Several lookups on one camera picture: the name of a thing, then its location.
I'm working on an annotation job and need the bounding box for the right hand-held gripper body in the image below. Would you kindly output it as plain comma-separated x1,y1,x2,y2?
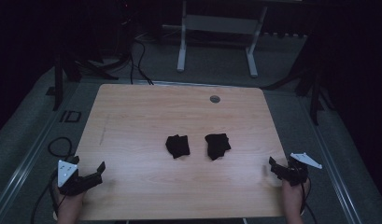
281,151,323,188

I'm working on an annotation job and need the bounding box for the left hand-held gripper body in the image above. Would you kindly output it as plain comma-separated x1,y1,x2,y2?
56,155,88,197

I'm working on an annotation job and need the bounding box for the black sock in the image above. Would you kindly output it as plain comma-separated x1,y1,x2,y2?
204,133,233,161
164,133,191,160

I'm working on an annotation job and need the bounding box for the person's right hand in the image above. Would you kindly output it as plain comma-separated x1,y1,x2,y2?
281,176,312,216

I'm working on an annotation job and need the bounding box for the person's left hand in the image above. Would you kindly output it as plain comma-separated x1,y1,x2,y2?
52,186,87,216

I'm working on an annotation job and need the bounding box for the black metal stand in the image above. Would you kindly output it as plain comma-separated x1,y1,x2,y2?
45,50,120,112
262,59,336,126

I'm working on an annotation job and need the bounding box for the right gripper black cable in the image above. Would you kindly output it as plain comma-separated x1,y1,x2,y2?
300,176,319,224

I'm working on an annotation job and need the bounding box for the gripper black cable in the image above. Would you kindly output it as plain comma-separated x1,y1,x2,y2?
50,174,67,219
300,176,319,224

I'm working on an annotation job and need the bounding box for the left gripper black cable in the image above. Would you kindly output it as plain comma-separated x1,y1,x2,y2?
50,174,67,219

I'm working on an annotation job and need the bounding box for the black floor cable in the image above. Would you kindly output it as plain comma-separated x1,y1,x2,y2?
30,136,76,224

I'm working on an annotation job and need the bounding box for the grey metal floor rail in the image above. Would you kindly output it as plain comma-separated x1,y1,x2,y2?
0,81,84,218
299,96,364,224

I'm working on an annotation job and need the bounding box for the black background cable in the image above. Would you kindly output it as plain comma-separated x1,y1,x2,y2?
128,36,155,86

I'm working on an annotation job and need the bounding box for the white metal desk frame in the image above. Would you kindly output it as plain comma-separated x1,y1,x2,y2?
162,0,304,78

